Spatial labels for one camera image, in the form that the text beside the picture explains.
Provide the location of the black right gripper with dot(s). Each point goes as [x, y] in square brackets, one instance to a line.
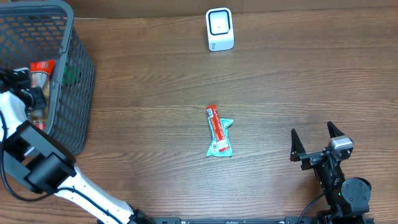
[312, 158]

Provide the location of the spaghetti pack orange ends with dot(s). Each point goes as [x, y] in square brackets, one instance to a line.
[41, 73]

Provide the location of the red coffee stick sachet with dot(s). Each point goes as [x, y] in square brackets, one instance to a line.
[217, 127]

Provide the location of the teal snack packet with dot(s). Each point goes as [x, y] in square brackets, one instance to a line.
[226, 123]

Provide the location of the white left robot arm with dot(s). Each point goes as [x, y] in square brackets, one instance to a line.
[34, 166]

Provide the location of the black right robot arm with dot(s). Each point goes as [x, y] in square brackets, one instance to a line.
[347, 199]

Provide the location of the white barcode scanner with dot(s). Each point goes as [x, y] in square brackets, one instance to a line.
[219, 27]

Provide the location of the grey plastic shopping basket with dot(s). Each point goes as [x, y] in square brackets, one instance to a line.
[33, 31]

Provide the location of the black rail table edge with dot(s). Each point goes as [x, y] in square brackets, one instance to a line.
[286, 220]

